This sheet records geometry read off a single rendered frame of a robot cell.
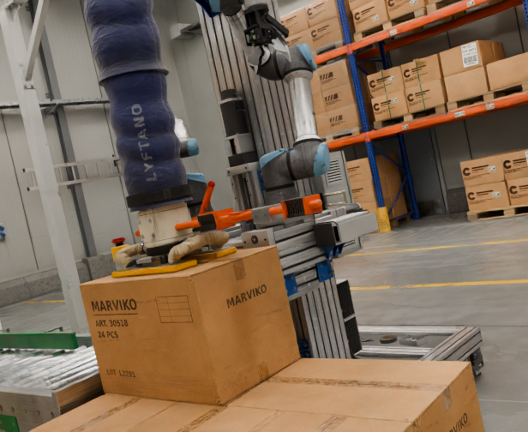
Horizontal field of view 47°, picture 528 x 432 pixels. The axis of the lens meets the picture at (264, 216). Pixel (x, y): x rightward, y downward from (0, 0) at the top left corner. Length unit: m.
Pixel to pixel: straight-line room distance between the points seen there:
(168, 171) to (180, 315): 0.49
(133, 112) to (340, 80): 8.16
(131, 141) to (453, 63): 7.48
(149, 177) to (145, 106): 0.23
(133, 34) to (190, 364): 1.06
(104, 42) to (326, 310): 1.43
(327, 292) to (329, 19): 7.85
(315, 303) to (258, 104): 0.88
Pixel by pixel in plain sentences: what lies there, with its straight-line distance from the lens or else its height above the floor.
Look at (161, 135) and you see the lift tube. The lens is 2.06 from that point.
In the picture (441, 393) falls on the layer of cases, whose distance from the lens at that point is 1.68.
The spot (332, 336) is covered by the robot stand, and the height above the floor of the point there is 0.44.
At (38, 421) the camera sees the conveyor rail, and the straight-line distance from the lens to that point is 2.45.
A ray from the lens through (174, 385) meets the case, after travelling 2.00.
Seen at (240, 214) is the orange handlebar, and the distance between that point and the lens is 1.83.
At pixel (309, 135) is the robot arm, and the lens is 2.31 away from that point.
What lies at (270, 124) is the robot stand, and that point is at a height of 1.39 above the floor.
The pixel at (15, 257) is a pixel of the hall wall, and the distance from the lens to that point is 11.92.
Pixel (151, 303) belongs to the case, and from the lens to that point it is 1.96.
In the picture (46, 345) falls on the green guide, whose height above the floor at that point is 0.58.
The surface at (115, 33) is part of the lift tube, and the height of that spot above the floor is 1.73.
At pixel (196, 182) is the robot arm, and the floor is 1.22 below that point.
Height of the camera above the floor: 1.16
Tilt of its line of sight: 3 degrees down
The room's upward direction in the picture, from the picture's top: 12 degrees counter-clockwise
